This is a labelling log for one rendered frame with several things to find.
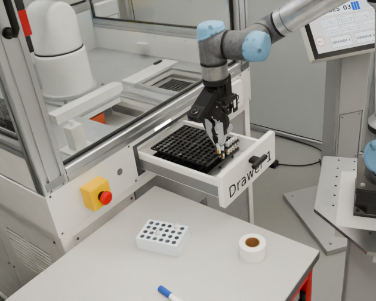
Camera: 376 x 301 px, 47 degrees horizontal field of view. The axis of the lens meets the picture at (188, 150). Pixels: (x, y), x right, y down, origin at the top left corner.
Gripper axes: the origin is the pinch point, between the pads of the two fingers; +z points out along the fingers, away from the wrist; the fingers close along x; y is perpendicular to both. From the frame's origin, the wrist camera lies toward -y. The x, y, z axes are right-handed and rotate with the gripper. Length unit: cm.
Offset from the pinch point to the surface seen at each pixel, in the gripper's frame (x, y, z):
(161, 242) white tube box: -2.5, -31.0, 13.9
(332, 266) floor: -15, 59, 94
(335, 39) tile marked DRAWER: -2, 81, -7
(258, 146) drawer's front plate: -10.6, 6.3, 1.4
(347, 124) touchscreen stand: -4, 96, 38
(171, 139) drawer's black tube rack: 19.2, 0.4, 3.8
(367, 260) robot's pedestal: -44, 10, 33
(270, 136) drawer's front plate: -10.5, 13.0, 1.6
